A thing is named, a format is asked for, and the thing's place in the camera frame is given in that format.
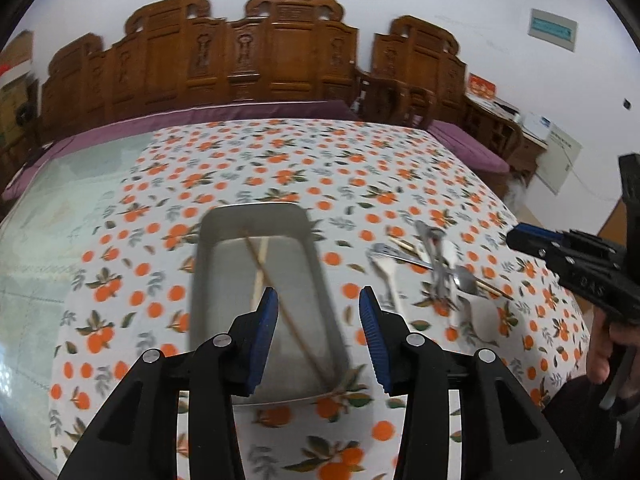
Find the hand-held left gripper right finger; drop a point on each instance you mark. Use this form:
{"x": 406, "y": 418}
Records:
{"x": 372, "y": 340}

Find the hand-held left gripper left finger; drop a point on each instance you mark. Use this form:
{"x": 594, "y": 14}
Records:
{"x": 265, "y": 340}

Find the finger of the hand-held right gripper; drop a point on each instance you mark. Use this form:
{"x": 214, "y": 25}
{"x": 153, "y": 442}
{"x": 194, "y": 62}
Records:
{"x": 532, "y": 240}

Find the wooden chopstick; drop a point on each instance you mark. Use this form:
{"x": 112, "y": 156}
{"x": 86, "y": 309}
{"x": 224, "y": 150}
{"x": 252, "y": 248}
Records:
{"x": 405, "y": 246}
{"x": 260, "y": 270}
{"x": 295, "y": 325}

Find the metal tray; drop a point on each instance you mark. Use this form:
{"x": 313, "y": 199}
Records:
{"x": 290, "y": 270}

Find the metal spoon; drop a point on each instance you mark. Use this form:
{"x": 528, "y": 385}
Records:
{"x": 437, "y": 270}
{"x": 466, "y": 280}

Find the metal fork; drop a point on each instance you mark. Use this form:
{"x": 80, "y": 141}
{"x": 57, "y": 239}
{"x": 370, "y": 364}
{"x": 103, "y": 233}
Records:
{"x": 387, "y": 251}

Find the white plastic spoon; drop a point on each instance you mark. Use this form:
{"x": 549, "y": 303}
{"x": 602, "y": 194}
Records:
{"x": 482, "y": 320}

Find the person's right hand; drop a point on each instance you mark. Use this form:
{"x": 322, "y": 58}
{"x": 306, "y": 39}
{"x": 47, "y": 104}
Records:
{"x": 600, "y": 350}

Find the white electrical panel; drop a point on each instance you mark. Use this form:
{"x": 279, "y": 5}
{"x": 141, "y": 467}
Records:
{"x": 560, "y": 157}

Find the wooden side table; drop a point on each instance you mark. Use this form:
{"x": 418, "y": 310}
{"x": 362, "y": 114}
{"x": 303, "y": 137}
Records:
{"x": 500, "y": 130}

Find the white box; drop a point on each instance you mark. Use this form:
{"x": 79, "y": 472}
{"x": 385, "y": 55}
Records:
{"x": 535, "y": 122}

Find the short purple seat cushion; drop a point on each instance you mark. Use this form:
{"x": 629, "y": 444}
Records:
{"x": 465, "y": 142}

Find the person's dark clothing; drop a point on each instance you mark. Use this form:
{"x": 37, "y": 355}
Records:
{"x": 585, "y": 435}

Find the red box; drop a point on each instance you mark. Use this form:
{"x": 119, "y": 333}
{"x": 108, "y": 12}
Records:
{"x": 481, "y": 85}

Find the orange print tablecloth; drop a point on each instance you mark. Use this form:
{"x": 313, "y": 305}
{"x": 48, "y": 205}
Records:
{"x": 280, "y": 170}

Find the carved wooden armchair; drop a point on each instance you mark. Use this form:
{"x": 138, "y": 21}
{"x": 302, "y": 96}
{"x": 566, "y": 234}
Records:
{"x": 415, "y": 60}

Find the long purple seat cushion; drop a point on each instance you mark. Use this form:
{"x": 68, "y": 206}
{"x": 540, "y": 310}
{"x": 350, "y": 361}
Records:
{"x": 240, "y": 112}

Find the carved wooden bench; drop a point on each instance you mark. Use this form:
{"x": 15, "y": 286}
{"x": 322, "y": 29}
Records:
{"x": 170, "y": 65}

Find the cardboard boxes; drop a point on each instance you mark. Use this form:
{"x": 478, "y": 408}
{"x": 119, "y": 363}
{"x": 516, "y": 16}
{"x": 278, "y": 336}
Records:
{"x": 15, "y": 85}

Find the green wall sign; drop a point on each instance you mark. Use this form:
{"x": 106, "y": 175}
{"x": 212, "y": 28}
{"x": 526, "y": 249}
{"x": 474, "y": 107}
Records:
{"x": 552, "y": 27}

